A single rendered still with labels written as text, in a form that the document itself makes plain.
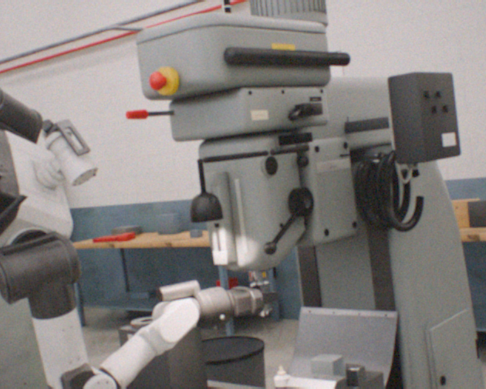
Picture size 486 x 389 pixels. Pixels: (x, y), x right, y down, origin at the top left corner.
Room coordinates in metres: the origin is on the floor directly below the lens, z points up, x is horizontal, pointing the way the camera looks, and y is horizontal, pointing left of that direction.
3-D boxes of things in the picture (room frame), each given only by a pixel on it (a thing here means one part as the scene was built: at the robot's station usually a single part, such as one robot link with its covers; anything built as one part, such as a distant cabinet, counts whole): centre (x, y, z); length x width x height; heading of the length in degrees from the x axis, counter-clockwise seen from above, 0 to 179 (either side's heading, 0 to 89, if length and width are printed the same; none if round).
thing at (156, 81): (1.63, 0.15, 1.76); 0.04 x 0.03 x 0.04; 50
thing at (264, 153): (1.63, 0.00, 1.58); 0.17 x 0.01 x 0.01; 68
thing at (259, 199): (1.83, -0.02, 1.47); 0.21 x 0.19 x 0.32; 50
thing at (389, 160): (1.90, -0.34, 1.45); 0.18 x 0.16 x 0.21; 140
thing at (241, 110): (1.86, -0.05, 1.68); 0.34 x 0.24 x 0.10; 140
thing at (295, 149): (1.66, -0.12, 1.58); 0.17 x 0.01 x 0.01; 148
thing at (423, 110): (1.84, -0.47, 1.62); 0.20 x 0.09 x 0.21; 140
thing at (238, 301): (1.78, 0.06, 1.23); 0.13 x 0.12 x 0.10; 31
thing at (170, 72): (1.65, 0.13, 1.76); 0.06 x 0.02 x 0.06; 50
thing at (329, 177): (1.97, -0.15, 1.47); 0.24 x 0.19 x 0.26; 50
